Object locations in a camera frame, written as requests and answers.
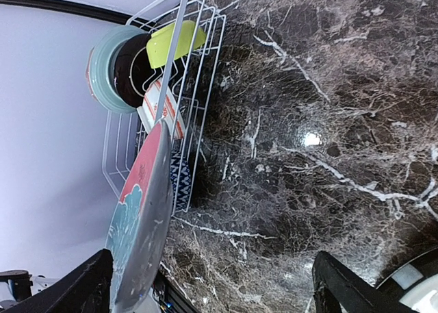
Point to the pink rimmed plate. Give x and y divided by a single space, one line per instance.
87 74

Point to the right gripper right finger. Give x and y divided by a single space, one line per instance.
337 288

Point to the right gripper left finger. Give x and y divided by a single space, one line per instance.
85 289

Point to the black front rail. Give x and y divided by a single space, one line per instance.
169 295

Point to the small blue patterned bowl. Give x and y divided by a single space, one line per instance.
180 176

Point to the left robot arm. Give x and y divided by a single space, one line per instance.
19 285

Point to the white wire dish rack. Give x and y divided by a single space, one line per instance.
186 38

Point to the light blue plate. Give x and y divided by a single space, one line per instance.
102 68

